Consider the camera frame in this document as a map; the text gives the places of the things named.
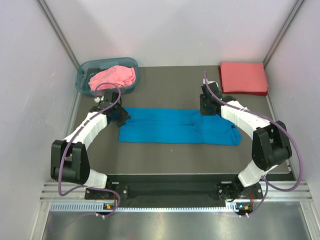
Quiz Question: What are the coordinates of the blue t shirt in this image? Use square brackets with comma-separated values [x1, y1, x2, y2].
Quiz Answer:
[118, 107, 242, 146]

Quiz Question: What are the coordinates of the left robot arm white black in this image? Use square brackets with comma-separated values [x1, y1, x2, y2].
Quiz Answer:
[50, 92, 131, 199]

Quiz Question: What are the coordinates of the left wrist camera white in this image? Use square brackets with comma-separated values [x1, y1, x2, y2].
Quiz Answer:
[94, 96, 104, 104]

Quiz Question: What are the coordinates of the folded coral pink t shirt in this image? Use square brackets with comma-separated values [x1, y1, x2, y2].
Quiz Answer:
[220, 61, 269, 92]

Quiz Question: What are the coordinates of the teal plastic basket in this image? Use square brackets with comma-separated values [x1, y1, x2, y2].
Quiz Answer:
[75, 57, 140, 97]

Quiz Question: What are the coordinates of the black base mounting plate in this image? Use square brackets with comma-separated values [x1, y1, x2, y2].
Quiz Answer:
[84, 174, 263, 204]

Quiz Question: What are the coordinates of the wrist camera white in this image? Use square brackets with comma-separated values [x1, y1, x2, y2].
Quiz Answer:
[94, 96, 104, 104]
[202, 78, 219, 88]

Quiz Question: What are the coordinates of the grey slotted cable duct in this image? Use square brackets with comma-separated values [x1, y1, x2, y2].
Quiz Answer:
[49, 201, 253, 213]

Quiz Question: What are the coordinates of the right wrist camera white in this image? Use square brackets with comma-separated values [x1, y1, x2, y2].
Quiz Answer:
[202, 78, 219, 88]

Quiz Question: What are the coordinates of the folded dark red t shirt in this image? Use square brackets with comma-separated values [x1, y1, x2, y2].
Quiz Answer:
[218, 66, 268, 96]

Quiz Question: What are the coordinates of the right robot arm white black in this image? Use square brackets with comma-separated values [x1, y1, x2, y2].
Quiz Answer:
[199, 81, 292, 198]

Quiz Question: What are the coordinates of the pink crumpled t shirt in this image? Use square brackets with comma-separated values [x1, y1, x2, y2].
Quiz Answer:
[88, 65, 137, 91]

